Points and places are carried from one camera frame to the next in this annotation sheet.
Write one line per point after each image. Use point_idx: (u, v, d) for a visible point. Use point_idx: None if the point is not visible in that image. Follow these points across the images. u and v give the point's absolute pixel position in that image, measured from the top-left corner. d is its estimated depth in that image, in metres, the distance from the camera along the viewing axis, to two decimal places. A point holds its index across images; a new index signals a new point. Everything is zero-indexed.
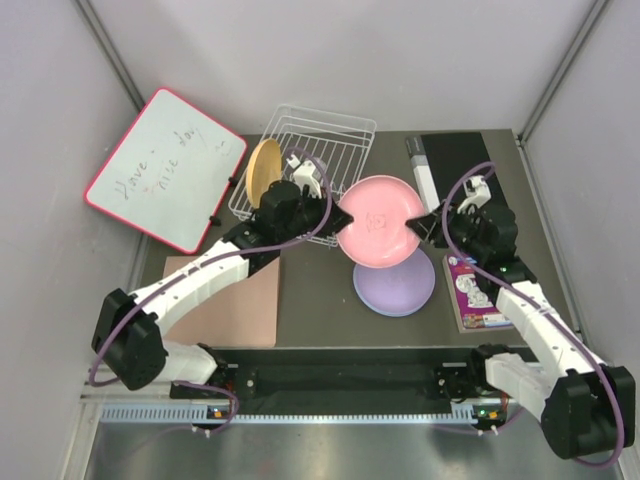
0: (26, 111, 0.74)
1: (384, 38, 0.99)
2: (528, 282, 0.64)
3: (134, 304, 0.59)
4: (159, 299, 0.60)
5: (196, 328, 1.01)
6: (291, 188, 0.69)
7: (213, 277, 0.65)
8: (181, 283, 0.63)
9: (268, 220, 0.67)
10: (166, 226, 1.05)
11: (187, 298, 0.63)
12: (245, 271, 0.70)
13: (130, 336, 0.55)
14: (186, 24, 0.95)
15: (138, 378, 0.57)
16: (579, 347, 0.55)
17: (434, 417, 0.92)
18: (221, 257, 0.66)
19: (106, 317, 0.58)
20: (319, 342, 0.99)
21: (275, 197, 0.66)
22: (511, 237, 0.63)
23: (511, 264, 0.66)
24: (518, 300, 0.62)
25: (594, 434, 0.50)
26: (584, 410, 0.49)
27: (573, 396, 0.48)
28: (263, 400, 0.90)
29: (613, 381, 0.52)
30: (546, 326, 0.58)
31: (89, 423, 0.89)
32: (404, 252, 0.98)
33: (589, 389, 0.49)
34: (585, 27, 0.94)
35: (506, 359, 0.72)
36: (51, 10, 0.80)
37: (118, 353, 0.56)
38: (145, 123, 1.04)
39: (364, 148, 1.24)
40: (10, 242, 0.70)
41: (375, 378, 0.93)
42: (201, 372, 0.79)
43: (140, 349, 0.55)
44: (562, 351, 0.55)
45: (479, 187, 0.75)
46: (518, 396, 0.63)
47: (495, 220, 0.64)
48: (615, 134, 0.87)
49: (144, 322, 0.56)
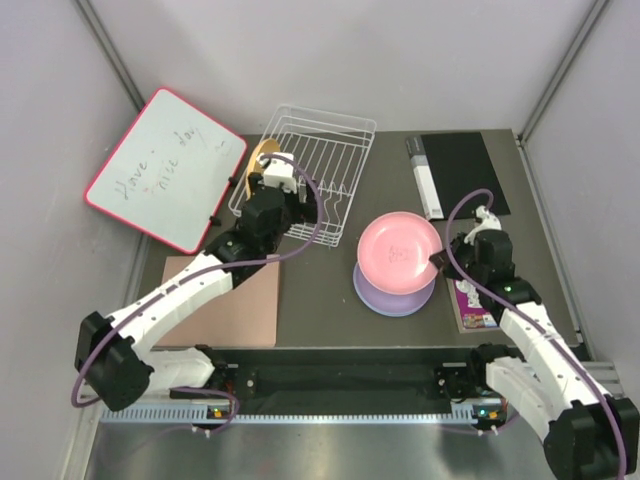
0: (26, 111, 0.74)
1: (384, 37, 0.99)
2: (532, 303, 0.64)
3: (111, 328, 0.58)
4: (136, 322, 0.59)
5: (195, 329, 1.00)
6: (274, 196, 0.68)
7: (193, 294, 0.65)
8: (157, 304, 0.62)
9: (252, 230, 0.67)
10: (165, 226, 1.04)
11: (166, 318, 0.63)
12: (229, 283, 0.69)
13: (107, 362, 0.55)
14: (187, 23, 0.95)
15: (120, 400, 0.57)
16: (584, 377, 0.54)
17: (443, 417, 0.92)
18: (201, 271, 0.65)
19: (84, 342, 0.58)
20: (319, 342, 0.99)
21: (256, 207, 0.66)
22: (506, 252, 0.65)
23: (514, 283, 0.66)
24: (524, 324, 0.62)
25: (599, 464, 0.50)
26: (587, 441, 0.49)
27: (577, 428, 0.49)
28: (263, 400, 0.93)
29: (617, 413, 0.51)
30: (551, 352, 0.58)
31: (89, 422, 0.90)
32: (407, 286, 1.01)
33: (593, 422, 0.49)
34: (585, 28, 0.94)
35: (506, 363, 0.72)
36: (51, 8, 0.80)
37: (97, 376, 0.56)
38: (145, 123, 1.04)
39: (364, 148, 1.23)
40: (10, 241, 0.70)
41: (375, 378, 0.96)
42: (197, 376, 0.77)
43: (118, 374, 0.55)
44: (566, 379, 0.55)
45: (486, 218, 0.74)
46: (518, 407, 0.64)
47: (488, 238, 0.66)
48: (615, 134, 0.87)
49: (121, 347, 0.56)
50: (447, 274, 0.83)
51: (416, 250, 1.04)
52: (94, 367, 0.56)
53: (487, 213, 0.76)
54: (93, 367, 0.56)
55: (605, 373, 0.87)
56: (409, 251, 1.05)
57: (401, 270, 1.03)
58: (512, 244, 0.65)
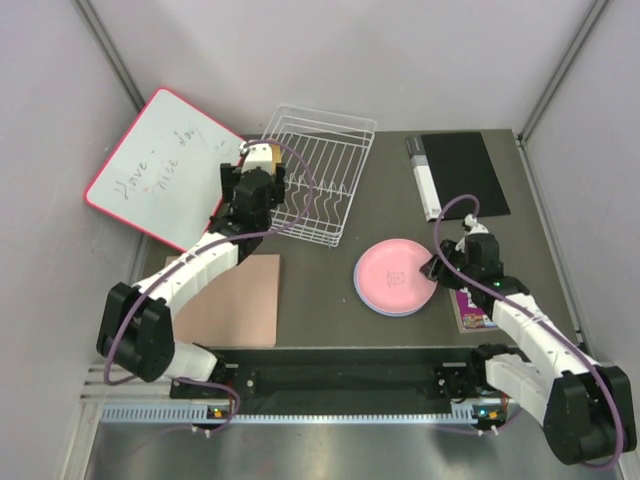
0: (26, 111, 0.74)
1: (384, 37, 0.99)
2: (522, 293, 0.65)
3: (138, 295, 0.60)
4: (163, 286, 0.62)
5: (197, 326, 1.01)
6: (263, 176, 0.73)
7: (209, 263, 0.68)
8: (181, 270, 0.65)
9: (246, 208, 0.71)
10: (166, 226, 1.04)
11: (189, 283, 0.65)
12: (236, 257, 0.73)
13: (142, 324, 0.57)
14: (187, 24, 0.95)
15: (153, 368, 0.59)
16: (573, 351, 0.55)
17: (438, 417, 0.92)
18: (210, 245, 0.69)
19: (111, 316, 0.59)
20: (319, 342, 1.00)
21: (248, 186, 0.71)
22: (493, 249, 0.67)
23: (503, 279, 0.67)
24: (513, 310, 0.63)
25: (596, 437, 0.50)
26: (582, 410, 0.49)
27: (569, 397, 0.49)
28: (263, 400, 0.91)
29: (609, 381, 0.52)
30: (542, 332, 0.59)
31: (89, 423, 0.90)
32: (400, 306, 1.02)
33: (584, 389, 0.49)
34: (585, 27, 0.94)
35: (506, 359, 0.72)
36: (51, 9, 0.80)
37: (128, 349, 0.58)
38: (145, 122, 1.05)
39: (364, 148, 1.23)
40: (10, 241, 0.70)
41: (376, 378, 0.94)
42: (203, 368, 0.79)
43: (155, 334, 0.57)
44: (556, 354, 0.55)
45: (473, 226, 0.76)
46: (520, 399, 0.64)
47: (476, 238, 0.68)
48: (615, 134, 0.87)
49: (154, 307, 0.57)
50: (443, 282, 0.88)
51: (415, 276, 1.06)
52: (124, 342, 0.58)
53: (475, 220, 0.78)
54: (122, 343, 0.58)
55: None
56: (407, 276, 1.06)
57: (397, 292, 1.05)
58: (498, 243, 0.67)
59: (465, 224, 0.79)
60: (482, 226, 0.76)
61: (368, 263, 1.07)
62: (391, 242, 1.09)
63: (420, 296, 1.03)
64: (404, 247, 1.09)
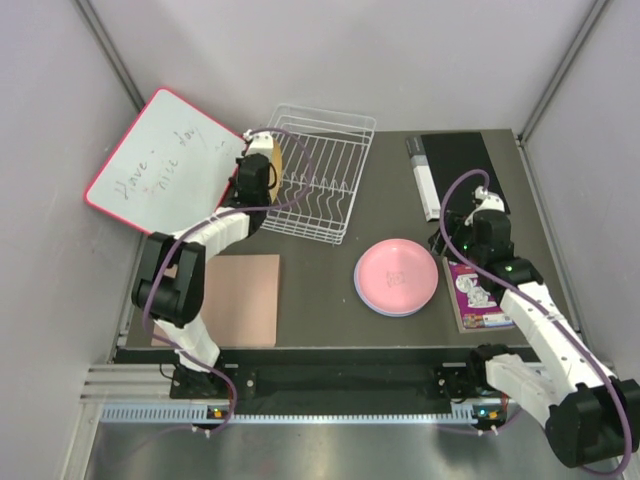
0: (26, 111, 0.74)
1: (384, 37, 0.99)
2: (534, 283, 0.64)
3: (172, 243, 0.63)
4: (196, 236, 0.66)
5: (216, 305, 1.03)
6: (261, 157, 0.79)
7: (231, 223, 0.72)
8: (205, 226, 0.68)
9: (251, 188, 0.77)
10: (165, 225, 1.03)
11: (214, 239, 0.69)
12: (247, 230, 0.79)
13: (181, 263, 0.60)
14: (187, 24, 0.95)
15: (189, 309, 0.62)
16: (589, 359, 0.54)
17: (438, 417, 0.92)
18: (228, 212, 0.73)
19: (147, 261, 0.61)
20: (318, 342, 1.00)
21: (250, 168, 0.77)
22: (505, 230, 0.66)
23: (514, 262, 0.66)
24: (526, 305, 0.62)
25: (602, 445, 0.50)
26: (592, 425, 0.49)
27: (583, 412, 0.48)
28: (263, 400, 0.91)
29: (623, 395, 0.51)
30: (556, 334, 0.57)
31: (89, 422, 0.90)
32: (399, 306, 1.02)
33: (598, 404, 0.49)
34: (584, 27, 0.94)
35: (505, 360, 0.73)
36: (51, 9, 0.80)
37: (165, 296, 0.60)
38: (145, 123, 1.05)
39: (364, 147, 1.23)
40: (10, 242, 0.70)
41: (376, 378, 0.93)
42: (209, 354, 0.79)
43: (196, 272, 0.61)
44: (571, 362, 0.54)
45: (485, 199, 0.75)
46: (521, 400, 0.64)
47: (486, 217, 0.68)
48: (615, 134, 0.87)
49: (191, 246, 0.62)
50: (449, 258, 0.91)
51: (415, 277, 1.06)
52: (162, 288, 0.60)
53: (486, 193, 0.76)
54: (160, 289, 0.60)
55: None
56: (407, 276, 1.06)
57: (397, 291, 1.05)
58: (510, 223, 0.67)
59: (476, 197, 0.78)
60: (494, 197, 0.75)
61: (370, 261, 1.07)
62: (392, 241, 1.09)
63: (419, 296, 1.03)
64: (406, 247, 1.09)
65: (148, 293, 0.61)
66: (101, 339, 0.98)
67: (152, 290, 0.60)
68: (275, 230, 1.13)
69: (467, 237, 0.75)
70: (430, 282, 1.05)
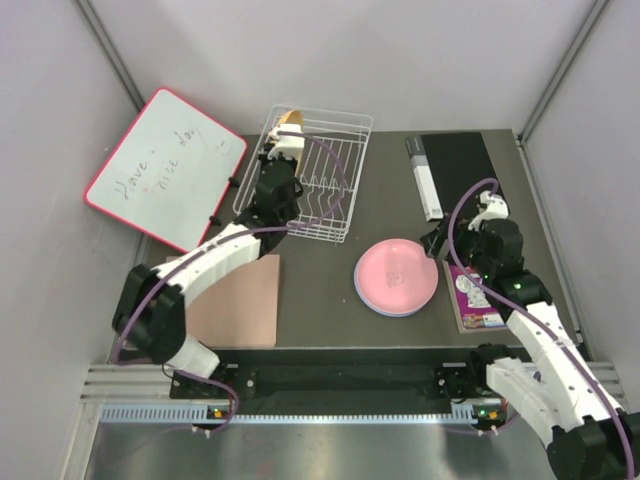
0: (26, 111, 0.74)
1: (384, 37, 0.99)
2: (542, 305, 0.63)
3: (156, 280, 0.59)
4: (181, 274, 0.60)
5: (218, 309, 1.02)
6: (287, 168, 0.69)
7: (230, 255, 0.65)
8: (199, 260, 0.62)
9: (268, 205, 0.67)
10: (166, 226, 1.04)
11: (207, 274, 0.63)
12: (256, 253, 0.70)
13: (157, 308, 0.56)
14: (186, 24, 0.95)
15: (164, 351, 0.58)
16: (596, 389, 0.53)
17: (444, 417, 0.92)
18: (233, 237, 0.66)
19: (127, 296, 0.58)
20: (318, 342, 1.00)
21: (267, 183, 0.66)
22: (516, 246, 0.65)
23: (523, 279, 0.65)
24: (534, 328, 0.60)
25: (605, 474, 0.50)
26: (597, 456, 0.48)
27: (588, 446, 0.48)
28: (264, 400, 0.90)
29: (628, 428, 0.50)
30: (563, 361, 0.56)
31: (89, 423, 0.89)
32: (399, 306, 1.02)
33: (603, 439, 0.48)
34: (585, 27, 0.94)
35: (507, 365, 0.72)
36: (51, 9, 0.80)
37: (141, 331, 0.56)
38: (146, 122, 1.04)
39: (361, 145, 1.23)
40: (10, 242, 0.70)
41: (374, 378, 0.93)
42: (205, 367, 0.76)
43: (168, 320, 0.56)
44: (578, 392, 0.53)
45: (491, 203, 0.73)
46: (520, 409, 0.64)
47: (497, 231, 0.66)
48: (615, 134, 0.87)
49: (170, 293, 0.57)
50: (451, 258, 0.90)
51: (415, 278, 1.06)
52: (136, 325, 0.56)
53: (492, 197, 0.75)
54: (135, 325, 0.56)
55: (605, 373, 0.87)
56: (407, 277, 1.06)
57: (397, 293, 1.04)
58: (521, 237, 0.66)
59: (481, 201, 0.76)
60: (498, 200, 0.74)
61: (369, 262, 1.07)
62: (390, 242, 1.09)
63: (420, 297, 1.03)
64: (406, 250, 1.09)
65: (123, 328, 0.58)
66: (101, 339, 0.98)
67: (125, 328, 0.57)
68: None
69: (471, 243, 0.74)
70: (429, 282, 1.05)
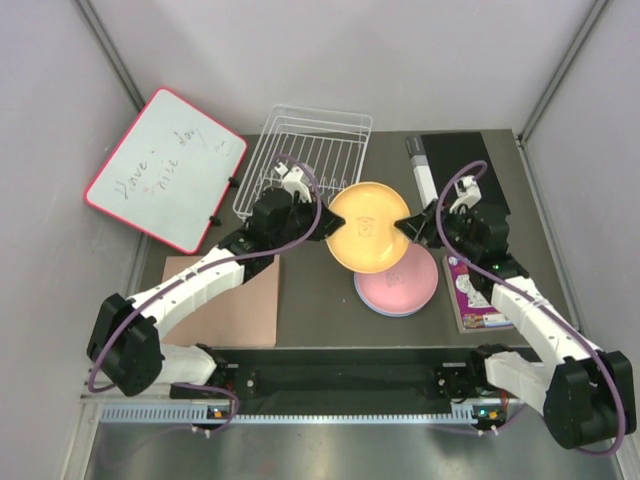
0: (27, 111, 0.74)
1: (384, 38, 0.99)
2: (521, 277, 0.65)
3: (131, 309, 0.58)
4: (157, 303, 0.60)
5: (217, 310, 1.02)
6: (285, 196, 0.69)
7: (211, 282, 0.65)
8: (177, 288, 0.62)
9: (262, 228, 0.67)
10: (166, 226, 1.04)
11: (184, 303, 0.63)
12: (241, 277, 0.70)
13: (128, 341, 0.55)
14: (186, 24, 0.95)
15: (135, 384, 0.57)
16: (574, 336, 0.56)
17: (433, 417, 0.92)
18: (216, 262, 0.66)
19: (101, 326, 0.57)
20: (312, 341, 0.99)
21: (267, 205, 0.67)
22: (503, 235, 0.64)
23: (504, 262, 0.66)
24: (513, 295, 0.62)
25: (599, 422, 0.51)
26: (584, 396, 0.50)
27: (572, 384, 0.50)
28: (264, 400, 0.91)
29: (610, 367, 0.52)
30: (543, 317, 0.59)
31: (89, 422, 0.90)
32: (399, 306, 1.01)
33: (587, 375, 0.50)
34: (585, 27, 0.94)
35: (503, 356, 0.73)
36: (52, 10, 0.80)
37: (115, 360, 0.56)
38: (146, 123, 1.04)
39: (360, 145, 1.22)
40: (10, 241, 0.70)
41: (375, 378, 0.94)
42: (200, 372, 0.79)
43: (139, 354, 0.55)
44: (558, 340, 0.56)
45: (470, 187, 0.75)
46: (520, 393, 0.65)
47: (486, 219, 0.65)
48: (615, 133, 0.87)
49: (143, 326, 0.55)
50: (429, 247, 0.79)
51: (417, 278, 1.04)
52: (110, 355, 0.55)
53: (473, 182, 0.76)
54: (109, 354, 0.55)
55: None
56: (408, 276, 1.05)
57: (397, 293, 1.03)
58: (509, 226, 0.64)
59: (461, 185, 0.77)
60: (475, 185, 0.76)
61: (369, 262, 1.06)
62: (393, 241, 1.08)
63: (421, 297, 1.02)
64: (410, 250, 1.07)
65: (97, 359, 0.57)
66: None
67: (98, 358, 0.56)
68: None
69: (454, 229, 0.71)
70: (429, 281, 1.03)
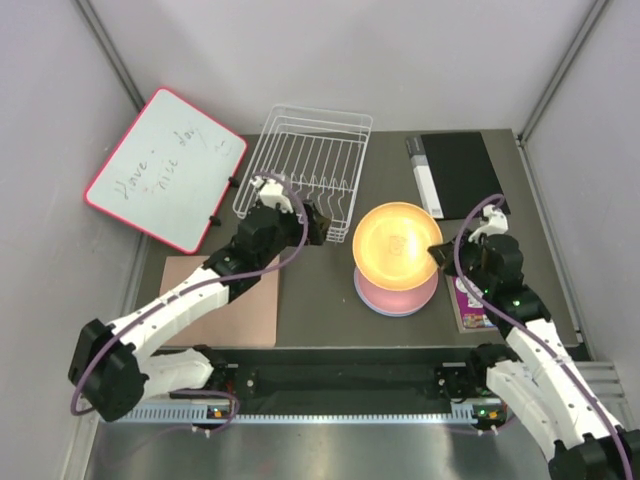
0: (26, 111, 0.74)
1: (384, 38, 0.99)
2: (542, 322, 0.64)
3: (111, 336, 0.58)
4: (137, 329, 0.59)
5: (217, 311, 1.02)
6: (271, 216, 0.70)
7: (193, 305, 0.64)
8: (159, 312, 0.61)
9: (248, 246, 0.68)
10: (166, 225, 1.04)
11: (166, 327, 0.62)
12: (226, 297, 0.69)
13: (107, 369, 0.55)
14: (186, 23, 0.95)
15: (114, 408, 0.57)
16: (595, 406, 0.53)
17: (445, 416, 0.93)
18: (200, 283, 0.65)
19: (81, 350, 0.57)
20: (311, 342, 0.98)
21: (251, 225, 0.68)
22: (515, 265, 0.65)
23: (522, 296, 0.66)
24: (533, 346, 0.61)
25: None
26: (599, 475, 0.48)
27: (589, 463, 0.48)
28: (263, 400, 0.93)
29: (628, 445, 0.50)
30: (563, 378, 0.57)
31: (89, 422, 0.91)
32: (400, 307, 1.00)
33: (604, 456, 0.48)
34: (584, 27, 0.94)
35: (508, 368, 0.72)
36: (51, 9, 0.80)
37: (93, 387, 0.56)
38: (146, 122, 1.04)
39: (361, 145, 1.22)
40: (10, 241, 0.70)
41: (376, 378, 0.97)
42: (195, 378, 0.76)
43: (117, 382, 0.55)
44: (578, 410, 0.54)
45: (492, 216, 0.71)
46: (520, 416, 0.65)
47: (498, 247, 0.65)
48: (615, 133, 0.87)
49: (122, 354, 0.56)
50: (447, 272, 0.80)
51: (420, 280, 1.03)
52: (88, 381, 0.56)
53: (494, 209, 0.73)
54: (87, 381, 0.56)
55: (605, 373, 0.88)
56: None
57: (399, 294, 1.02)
58: (522, 255, 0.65)
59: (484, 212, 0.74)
60: (501, 214, 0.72)
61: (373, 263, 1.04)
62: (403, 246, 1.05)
63: (422, 299, 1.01)
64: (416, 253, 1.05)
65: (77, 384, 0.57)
66: None
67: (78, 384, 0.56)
68: None
69: (472, 257, 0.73)
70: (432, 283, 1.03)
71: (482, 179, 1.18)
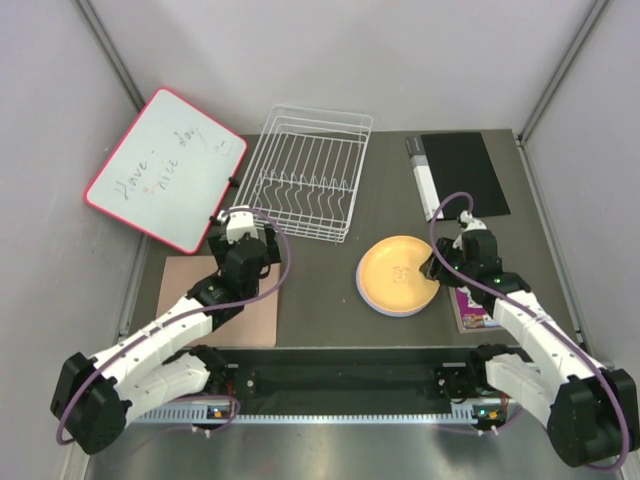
0: (26, 110, 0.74)
1: (385, 38, 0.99)
2: (522, 291, 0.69)
3: (93, 369, 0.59)
4: (119, 362, 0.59)
5: None
6: (256, 245, 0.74)
7: (176, 335, 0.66)
8: (141, 345, 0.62)
9: (235, 275, 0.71)
10: (166, 226, 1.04)
11: (149, 359, 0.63)
12: (209, 326, 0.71)
13: (89, 401, 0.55)
14: (186, 23, 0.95)
15: (97, 442, 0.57)
16: (577, 353, 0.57)
17: (444, 417, 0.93)
18: (183, 315, 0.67)
19: (64, 384, 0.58)
20: (314, 342, 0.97)
21: (240, 254, 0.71)
22: (491, 246, 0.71)
23: (503, 276, 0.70)
24: (515, 310, 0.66)
25: (601, 439, 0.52)
26: (588, 414, 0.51)
27: (577, 402, 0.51)
28: (263, 400, 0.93)
29: (614, 385, 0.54)
30: (545, 333, 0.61)
31: None
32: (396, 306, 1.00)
33: (590, 394, 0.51)
34: (585, 26, 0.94)
35: (505, 360, 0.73)
36: (51, 8, 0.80)
37: (76, 417, 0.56)
38: (145, 123, 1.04)
39: (361, 145, 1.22)
40: (10, 241, 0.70)
41: (376, 378, 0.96)
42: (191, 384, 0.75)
43: (97, 415, 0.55)
44: (561, 357, 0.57)
45: (469, 221, 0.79)
46: (521, 400, 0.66)
47: (473, 235, 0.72)
48: (615, 133, 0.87)
49: (104, 387, 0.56)
50: (447, 282, 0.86)
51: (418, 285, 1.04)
52: (73, 412, 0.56)
53: (471, 217, 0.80)
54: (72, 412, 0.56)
55: None
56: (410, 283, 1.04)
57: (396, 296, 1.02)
58: (495, 239, 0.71)
59: (461, 220, 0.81)
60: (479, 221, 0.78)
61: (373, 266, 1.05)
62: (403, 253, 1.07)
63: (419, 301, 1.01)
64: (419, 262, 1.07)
65: (59, 417, 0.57)
66: (102, 337, 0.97)
67: (61, 417, 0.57)
68: (288, 231, 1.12)
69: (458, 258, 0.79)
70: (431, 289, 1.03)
71: (482, 179, 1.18)
